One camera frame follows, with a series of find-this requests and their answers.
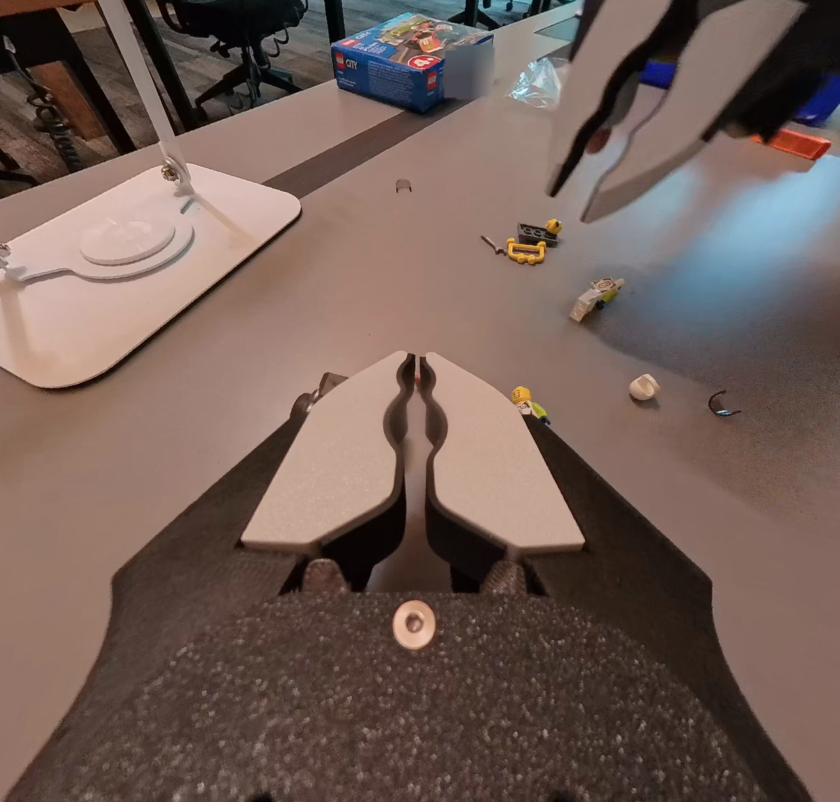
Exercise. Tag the clear plastic bag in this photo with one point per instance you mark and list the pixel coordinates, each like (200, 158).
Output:
(536, 83)

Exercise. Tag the yellow lego hand truck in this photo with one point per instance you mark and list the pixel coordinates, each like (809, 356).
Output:
(523, 253)

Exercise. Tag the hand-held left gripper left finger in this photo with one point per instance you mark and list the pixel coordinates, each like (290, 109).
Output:
(328, 481)

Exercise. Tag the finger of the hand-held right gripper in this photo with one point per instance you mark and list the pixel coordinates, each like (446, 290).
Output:
(709, 93)
(617, 54)

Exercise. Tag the dark grey lego plate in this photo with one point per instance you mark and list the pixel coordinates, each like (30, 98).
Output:
(534, 234)

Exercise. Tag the small black curved piece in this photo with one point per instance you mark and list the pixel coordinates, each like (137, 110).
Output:
(715, 412)

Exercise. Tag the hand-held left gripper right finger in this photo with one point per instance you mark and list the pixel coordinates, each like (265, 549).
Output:
(505, 481)

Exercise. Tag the blue plastic bin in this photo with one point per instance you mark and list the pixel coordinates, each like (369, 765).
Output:
(820, 100)

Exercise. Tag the orange lego race car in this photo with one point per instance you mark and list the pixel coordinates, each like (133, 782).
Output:
(315, 393)

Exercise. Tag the orange flat object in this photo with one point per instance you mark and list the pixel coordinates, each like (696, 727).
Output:
(801, 143)

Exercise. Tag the white lime lego minifigure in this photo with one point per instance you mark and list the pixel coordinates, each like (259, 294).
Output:
(595, 298)

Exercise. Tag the blue lego box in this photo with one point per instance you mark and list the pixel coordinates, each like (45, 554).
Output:
(381, 67)

